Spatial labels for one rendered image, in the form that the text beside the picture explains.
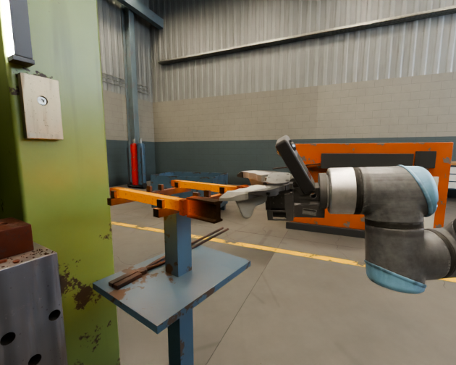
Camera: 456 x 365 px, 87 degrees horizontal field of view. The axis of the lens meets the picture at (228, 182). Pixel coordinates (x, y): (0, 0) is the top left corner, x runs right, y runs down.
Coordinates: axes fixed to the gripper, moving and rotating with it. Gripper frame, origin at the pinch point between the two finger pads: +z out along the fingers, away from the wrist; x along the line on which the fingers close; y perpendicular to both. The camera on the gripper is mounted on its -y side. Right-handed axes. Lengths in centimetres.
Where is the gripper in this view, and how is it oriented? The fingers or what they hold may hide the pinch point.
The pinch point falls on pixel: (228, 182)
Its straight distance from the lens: 53.1
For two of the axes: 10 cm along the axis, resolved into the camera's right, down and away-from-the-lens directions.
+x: 2.7, -3.3, 9.0
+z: -9.6, 0.2, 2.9
